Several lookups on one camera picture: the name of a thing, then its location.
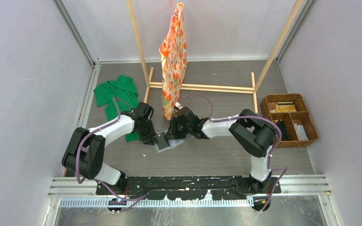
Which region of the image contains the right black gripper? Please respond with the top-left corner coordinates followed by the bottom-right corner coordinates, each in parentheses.
top-left (165, 117), bottom-right (192, 139)

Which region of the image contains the grey card holder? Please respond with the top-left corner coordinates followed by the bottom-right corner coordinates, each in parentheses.
top-left (153, 130), bottom-right (186, 154)

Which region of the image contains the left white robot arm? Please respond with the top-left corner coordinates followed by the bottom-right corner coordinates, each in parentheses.
top-left (62, 102), bottom-right (156, 195)

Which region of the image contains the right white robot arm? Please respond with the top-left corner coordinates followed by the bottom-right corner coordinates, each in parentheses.
top-left (164, 107), bottom-right (282, 193)

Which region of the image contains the gold card in basket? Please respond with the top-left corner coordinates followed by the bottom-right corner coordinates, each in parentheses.
top-left (270, 102), bottom-right (297, 113)

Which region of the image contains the green cloth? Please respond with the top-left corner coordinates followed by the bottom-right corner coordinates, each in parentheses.
top-left (93, 74), bottom-right (141, 144)

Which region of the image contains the orange patterned hanging cloth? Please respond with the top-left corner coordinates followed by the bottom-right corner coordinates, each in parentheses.
top-left (159, 2), bottom-right (188, 120)

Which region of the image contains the wooden hanging rack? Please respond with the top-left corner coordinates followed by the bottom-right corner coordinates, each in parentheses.
top-left (126, 0), bottom-right (308, 113)

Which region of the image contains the black object in basket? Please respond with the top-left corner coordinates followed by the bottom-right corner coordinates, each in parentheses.
top-left (276, 120), bottom-right (289, 141)

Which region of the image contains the brown wicker basket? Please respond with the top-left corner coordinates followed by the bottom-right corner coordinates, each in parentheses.
top-left (260, 94), bottom-right (319, 148)

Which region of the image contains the white paper in basket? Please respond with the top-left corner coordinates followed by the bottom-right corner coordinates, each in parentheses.
top-left (294, 123), bottom-right (309, 141)

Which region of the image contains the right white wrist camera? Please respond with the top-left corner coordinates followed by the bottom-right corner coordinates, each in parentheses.
top-left (173, 102), bottom-right (182, 111)

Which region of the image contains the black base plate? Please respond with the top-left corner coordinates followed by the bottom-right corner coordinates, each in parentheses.
top-left (109, 176), bottom-right (281, 201)

